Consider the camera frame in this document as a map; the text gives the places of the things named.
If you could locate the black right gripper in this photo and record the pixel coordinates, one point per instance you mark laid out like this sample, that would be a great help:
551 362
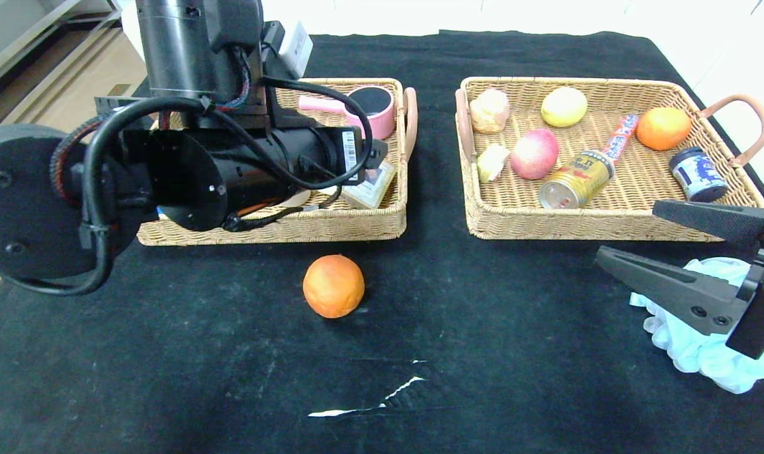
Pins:
763 309

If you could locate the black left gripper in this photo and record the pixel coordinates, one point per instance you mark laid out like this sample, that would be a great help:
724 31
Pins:
351 157

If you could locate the printed card box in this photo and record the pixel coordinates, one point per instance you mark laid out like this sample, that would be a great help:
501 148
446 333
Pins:
372 186

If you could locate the light blue bath pouf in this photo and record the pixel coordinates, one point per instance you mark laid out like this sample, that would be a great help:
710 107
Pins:
697 347

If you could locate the orange fruit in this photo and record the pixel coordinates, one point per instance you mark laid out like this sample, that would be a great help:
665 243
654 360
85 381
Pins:
334 287
662 128

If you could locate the yellow drink can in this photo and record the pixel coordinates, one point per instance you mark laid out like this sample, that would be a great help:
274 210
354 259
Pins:
577 180

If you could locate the pink peach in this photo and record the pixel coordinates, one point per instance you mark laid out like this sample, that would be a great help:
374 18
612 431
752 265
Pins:
534 154

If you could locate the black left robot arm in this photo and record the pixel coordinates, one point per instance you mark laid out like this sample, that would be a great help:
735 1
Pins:
16 202

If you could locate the pink toy saucepan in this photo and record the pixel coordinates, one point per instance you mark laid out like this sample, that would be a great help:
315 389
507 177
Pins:
382 120

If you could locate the dark blue printed jar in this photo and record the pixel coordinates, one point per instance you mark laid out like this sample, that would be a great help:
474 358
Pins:
697 176

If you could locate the orange candy tube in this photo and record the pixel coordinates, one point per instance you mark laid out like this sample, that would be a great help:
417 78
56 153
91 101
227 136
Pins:
621 135

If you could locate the yellow cake slice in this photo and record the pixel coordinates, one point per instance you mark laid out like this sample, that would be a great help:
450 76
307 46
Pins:
493 162

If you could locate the pink frosted pastry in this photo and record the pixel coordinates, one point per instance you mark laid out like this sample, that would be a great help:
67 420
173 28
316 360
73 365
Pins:
490 111

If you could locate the white cabinet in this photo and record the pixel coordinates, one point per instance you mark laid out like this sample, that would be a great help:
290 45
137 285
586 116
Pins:
482 16

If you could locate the yellow lemon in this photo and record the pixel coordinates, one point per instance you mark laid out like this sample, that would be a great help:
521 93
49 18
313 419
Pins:
563 107

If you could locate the brass floor socket cover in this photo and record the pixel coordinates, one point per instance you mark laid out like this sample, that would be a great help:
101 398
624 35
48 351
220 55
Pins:
120 90

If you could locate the grey metal cabinet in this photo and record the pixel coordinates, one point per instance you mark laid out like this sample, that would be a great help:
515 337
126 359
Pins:
22 31

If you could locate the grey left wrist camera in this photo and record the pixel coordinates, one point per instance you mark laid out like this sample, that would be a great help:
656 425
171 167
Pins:
296 47

